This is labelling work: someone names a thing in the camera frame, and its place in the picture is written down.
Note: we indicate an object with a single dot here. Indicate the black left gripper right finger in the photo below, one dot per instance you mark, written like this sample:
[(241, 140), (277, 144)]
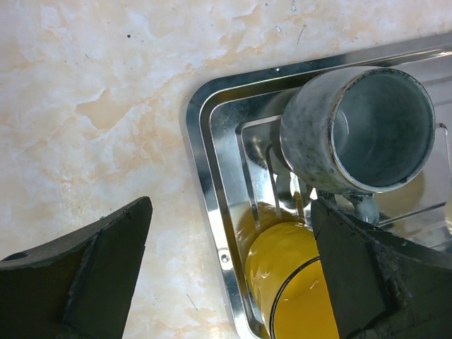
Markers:
[(381, 285)]

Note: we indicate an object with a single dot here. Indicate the yellow mug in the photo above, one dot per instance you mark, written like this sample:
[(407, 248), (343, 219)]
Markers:
[(284, 273)]

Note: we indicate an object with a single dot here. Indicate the grey mug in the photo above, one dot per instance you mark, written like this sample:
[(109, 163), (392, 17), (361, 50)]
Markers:
[(357, 132)]

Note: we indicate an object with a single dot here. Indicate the metal serving tray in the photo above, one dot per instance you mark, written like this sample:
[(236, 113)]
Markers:
[(233, 125)]

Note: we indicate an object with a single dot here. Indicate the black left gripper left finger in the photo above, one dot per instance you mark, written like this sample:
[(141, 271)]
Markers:
[(79, 285)]

